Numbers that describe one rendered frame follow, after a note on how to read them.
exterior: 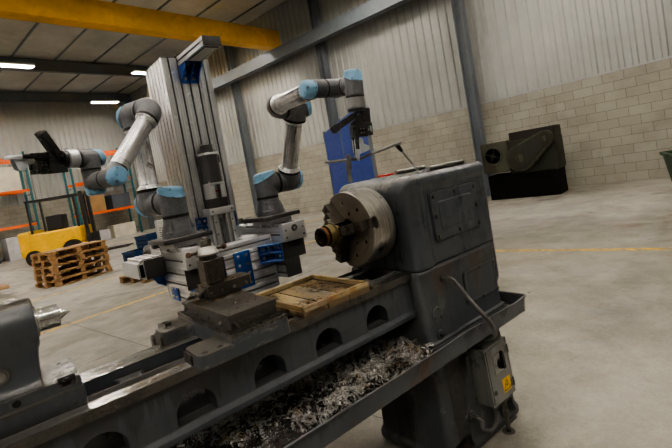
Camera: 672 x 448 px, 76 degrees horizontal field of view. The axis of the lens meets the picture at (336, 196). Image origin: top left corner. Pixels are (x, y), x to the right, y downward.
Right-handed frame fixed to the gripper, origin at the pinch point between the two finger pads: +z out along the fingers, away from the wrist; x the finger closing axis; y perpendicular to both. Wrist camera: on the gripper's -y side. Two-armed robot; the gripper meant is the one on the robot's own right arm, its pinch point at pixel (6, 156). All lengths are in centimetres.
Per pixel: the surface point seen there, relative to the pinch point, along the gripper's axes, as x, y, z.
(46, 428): -71, 62, 33
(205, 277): -68, 44, -22
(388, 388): -122, 85, -46
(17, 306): -55, 37, 28
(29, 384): -60, 56, 30
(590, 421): -186, 134, -131
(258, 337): -96, 57, -13
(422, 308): -124, 70, -82
